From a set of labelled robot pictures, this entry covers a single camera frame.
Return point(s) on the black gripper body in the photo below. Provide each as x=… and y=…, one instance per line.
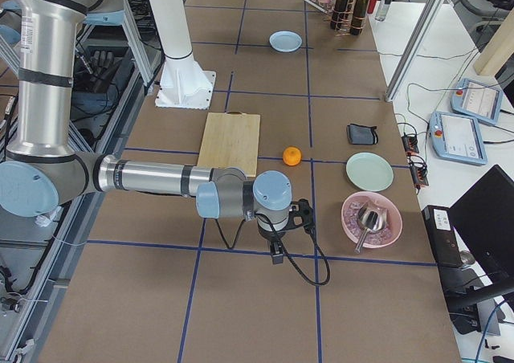
x=273, y=238

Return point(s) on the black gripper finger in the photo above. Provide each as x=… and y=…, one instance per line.
x=277, y=252

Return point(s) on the orange mandarin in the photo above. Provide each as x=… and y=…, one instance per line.
x=292, y=156

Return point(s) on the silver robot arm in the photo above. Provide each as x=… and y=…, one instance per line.
x=42, y=171

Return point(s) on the light green plate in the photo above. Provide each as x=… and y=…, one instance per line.
x=369, y=172

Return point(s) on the light blue plate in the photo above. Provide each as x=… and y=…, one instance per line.
x=285, y=41

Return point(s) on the pink bowl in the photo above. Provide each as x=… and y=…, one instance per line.
x=383, y=238

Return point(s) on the metal scoop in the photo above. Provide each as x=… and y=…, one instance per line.
x=370, y=219

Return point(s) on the bamboo cutting board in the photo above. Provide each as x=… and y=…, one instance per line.
x=230, y=140

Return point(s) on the folded grey cloth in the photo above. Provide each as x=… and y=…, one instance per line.
x=362, y=135

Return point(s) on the black power strip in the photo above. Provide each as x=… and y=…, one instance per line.
x=417, y=165

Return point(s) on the black computer box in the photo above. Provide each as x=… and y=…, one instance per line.
x=441, y=236

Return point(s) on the blue teach pendant near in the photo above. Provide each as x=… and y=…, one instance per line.
x=457, y=137

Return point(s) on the blue teach pendant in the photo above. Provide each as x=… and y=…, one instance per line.
x=457, y=137
x=479, y=100

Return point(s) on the black monitor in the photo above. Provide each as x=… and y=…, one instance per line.
x=483, y=218

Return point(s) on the dark wine bottle left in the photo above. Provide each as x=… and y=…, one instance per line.
x=337, y=14

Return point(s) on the dark wine bottle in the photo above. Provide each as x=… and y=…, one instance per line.
x=358, y=18
x=337, y=14

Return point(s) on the dark wine bottle right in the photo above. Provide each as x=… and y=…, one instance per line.
x=358, y=18

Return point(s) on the blue teach pendant far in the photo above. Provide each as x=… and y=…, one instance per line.
x=479, y=100

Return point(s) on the clear water bottle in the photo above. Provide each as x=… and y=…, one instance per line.
x=382, y=10

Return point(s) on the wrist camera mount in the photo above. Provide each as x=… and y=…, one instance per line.
x=301, y=214

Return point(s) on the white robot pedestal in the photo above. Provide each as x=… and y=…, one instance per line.
x=183, y=83

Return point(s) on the copper wire bottle rack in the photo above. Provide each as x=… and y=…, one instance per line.
x=347, y=18

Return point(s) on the aluminium frame post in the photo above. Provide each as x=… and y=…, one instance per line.
x=421, y=29

